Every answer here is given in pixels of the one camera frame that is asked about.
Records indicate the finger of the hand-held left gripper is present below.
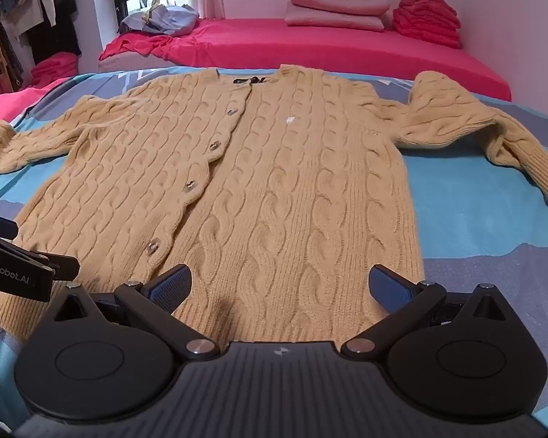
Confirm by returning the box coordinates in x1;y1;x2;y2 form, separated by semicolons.
25;249;81;282
0;210;20;241

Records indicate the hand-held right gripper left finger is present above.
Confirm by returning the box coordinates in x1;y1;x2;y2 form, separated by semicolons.
41;264;221;359

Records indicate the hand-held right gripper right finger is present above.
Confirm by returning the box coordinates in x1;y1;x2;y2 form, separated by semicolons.
341;264;512;359

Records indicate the yellow cable-knit cardigan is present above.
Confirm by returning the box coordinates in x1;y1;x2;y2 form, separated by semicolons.
0;65;548;343

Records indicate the rack of hanging clothes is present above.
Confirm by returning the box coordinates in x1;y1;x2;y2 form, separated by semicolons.
0;0;82;67

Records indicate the blue grey patterned bedsheet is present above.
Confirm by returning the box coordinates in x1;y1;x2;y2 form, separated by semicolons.
0;66;548;430

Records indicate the pink bed sheet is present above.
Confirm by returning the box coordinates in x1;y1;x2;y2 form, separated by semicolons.
0;77;74;122

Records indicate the pile of folded pink cloths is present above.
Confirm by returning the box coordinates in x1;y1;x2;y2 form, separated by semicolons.
30;52;78;88

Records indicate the bed with red sheet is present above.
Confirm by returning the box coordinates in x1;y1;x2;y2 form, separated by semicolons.
98;17;514;101

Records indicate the blue grey crumpled clothing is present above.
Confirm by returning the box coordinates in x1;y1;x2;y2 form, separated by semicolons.
117;4;201;36

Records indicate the stack of folded red blankets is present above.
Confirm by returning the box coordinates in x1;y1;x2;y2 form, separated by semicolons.
391;0;463;50

